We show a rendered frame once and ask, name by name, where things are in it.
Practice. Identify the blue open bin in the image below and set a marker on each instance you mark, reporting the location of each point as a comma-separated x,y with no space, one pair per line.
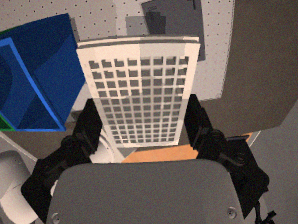
46,51

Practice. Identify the green bin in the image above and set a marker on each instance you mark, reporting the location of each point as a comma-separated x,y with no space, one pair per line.
4,124

